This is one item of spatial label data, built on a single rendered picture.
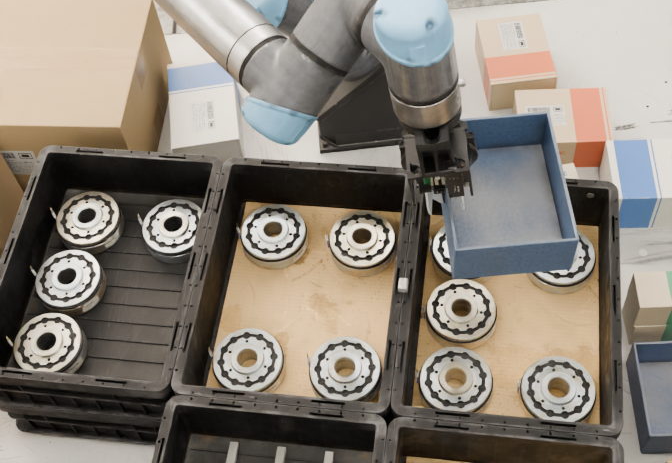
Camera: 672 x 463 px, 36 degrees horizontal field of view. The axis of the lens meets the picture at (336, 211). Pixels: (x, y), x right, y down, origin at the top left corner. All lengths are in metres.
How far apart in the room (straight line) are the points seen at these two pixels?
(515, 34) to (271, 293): 0.71
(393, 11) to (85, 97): 0.87
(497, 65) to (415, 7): 0.90
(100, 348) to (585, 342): 0.72
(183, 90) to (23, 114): 0.29
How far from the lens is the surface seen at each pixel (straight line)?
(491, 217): 1.34
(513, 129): 1.38
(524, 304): 1.56
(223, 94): 1.88
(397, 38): 1.00
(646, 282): 1.62
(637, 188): 1.75
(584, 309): 1.57
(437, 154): 1.16
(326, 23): 1.09
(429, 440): 1.40
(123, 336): 1.59
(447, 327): 1.50
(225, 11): 1.18
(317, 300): 1.56
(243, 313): 1.57
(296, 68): 1.10
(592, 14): 2.11
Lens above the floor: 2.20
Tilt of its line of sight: 56 degrees down
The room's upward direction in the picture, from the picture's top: 8 degrees counter-clockwise
